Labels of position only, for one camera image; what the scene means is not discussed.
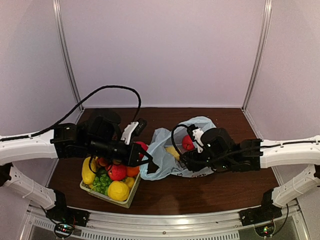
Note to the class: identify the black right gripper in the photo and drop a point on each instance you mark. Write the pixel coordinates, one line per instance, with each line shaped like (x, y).
(192, 164)

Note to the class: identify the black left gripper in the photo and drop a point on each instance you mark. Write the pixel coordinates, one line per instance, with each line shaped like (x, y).
(137, 148)

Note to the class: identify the pale yellow wrinkled fruit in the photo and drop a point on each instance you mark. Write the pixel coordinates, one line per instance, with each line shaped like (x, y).
(171, 150)

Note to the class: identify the light blue plastic bag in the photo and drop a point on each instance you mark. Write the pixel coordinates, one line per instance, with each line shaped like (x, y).
(166, 157)

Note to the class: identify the red lychee bunch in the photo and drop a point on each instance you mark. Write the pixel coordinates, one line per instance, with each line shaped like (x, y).
(103, 163)

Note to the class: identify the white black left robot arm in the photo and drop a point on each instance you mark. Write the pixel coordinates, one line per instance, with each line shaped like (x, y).
(99, 136)

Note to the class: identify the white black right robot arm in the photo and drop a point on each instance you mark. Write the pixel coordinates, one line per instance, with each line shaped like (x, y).
(215, 149)

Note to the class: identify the red fruit in bag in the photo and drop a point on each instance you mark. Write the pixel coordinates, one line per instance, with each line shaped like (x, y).
(187, 143)

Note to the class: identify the orange fruit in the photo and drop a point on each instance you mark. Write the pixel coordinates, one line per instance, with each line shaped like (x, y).
(132, 171)

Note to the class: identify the small yellow lemon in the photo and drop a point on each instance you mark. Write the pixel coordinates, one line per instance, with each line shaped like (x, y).
(130, 181)

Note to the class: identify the red apple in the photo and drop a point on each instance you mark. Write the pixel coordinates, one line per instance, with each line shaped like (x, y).
(117, 172)

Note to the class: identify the large yellow lemon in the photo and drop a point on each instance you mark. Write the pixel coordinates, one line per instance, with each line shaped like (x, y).
(118, 191)

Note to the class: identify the green grape bunch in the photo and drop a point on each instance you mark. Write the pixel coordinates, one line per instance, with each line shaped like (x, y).
(101, 184)

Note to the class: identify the beige perforated plastic basket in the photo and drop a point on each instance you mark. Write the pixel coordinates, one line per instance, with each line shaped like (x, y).
(125, 204)

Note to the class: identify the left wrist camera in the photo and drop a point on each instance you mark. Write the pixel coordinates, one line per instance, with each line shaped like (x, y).
(134, 129)

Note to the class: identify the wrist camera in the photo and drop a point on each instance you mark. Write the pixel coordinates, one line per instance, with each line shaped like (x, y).
(195, 134)
(134, 129)

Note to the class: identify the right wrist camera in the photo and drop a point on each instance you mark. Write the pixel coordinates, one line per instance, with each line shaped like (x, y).
(195, 134)

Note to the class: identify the front aluminium rail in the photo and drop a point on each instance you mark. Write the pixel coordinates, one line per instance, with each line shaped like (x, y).
(202, 226)

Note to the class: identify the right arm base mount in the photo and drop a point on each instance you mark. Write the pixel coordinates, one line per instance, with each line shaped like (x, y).
(262, 217)

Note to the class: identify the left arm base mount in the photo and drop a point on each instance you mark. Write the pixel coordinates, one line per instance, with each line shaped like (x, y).
(64, 218)

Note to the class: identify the right aluminium frame post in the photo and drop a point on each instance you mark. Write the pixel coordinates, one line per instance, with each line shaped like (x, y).
(263, 36)

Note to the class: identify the aluminium frame post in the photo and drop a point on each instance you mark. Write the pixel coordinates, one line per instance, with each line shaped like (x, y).
(263, 36)
(64, 49)

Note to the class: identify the left aluminium frame post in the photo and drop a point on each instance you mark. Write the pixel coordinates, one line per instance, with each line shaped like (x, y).
(64, 49)

